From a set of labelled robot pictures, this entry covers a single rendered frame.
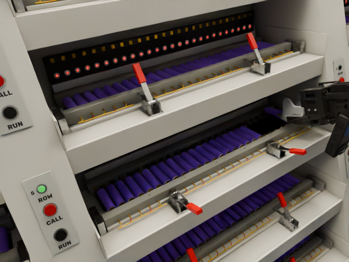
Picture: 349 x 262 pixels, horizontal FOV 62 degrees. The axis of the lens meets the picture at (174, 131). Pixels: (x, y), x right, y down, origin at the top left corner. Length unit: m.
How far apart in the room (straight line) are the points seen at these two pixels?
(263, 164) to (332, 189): 0.28
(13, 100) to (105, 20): 0.18
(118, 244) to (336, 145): 0.50
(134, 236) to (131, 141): 0.17
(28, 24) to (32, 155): 0.18
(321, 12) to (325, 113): 0.24
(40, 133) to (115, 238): 0.23
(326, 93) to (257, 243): 0.37
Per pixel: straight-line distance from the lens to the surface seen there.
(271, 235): 0.77
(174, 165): 0.64
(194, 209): 0.50
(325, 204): 0.88
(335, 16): 0.82
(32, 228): 0.48
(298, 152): 0.65
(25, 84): 0.44
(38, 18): 0.46
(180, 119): 0.52
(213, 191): 0.60
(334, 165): 0.87
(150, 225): 0.55
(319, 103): 0.69
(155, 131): 0.50
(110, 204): 0.58
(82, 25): 0.47
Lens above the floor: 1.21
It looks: 14 degrees down
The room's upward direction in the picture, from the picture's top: 15 degrees counter-clockwise
